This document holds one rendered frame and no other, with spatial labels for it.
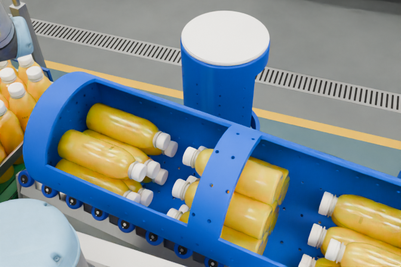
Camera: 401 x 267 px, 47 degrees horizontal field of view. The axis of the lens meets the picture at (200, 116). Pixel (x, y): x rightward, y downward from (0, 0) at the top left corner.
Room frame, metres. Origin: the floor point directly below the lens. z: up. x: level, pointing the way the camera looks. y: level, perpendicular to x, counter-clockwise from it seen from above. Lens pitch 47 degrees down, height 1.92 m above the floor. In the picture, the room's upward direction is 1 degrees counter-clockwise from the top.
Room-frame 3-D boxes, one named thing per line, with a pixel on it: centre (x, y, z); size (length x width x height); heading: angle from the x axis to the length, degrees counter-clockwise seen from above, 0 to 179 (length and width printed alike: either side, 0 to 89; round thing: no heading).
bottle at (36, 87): (0.96, 0.45, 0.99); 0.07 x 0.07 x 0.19
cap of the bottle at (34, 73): (0.96, 0.45, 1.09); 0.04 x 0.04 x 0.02
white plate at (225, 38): (1.19, -0.08, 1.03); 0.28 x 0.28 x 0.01
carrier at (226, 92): (1.19, -0.08, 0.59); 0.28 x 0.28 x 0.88
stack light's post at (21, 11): (1.28, 0.58, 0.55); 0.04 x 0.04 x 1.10; 63
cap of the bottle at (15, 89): (0.89, 0.48, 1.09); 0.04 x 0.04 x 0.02
